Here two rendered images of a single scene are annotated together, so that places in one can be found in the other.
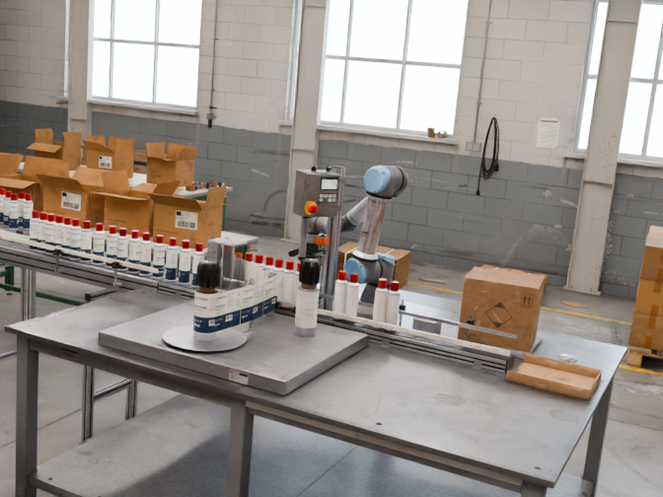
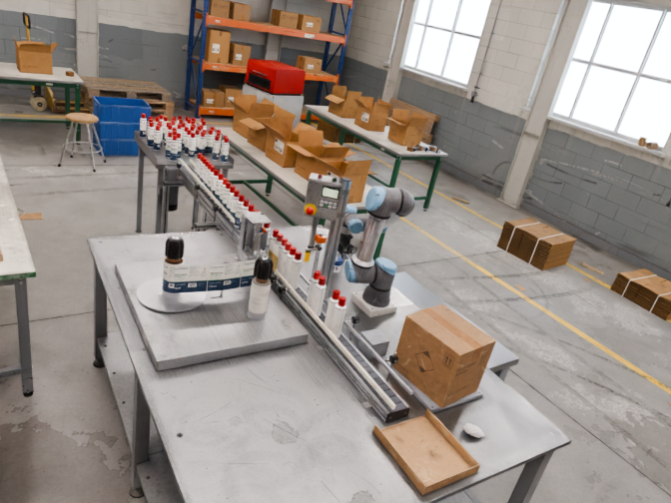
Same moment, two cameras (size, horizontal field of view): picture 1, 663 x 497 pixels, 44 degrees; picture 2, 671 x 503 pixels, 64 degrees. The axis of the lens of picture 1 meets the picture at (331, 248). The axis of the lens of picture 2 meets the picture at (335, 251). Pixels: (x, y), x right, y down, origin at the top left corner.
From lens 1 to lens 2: 1.88 m
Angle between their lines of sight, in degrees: 30
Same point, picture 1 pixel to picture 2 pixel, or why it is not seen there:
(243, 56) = (508, 50)
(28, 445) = (97, 318)
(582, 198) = not seen: outside the picture
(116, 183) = (311, 140)
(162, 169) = (397, 130)
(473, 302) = (407, 339)
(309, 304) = (255, 294)
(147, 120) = (433, 89)
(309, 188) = (311, 193)
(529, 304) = (449, 365)
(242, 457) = (137, 400)
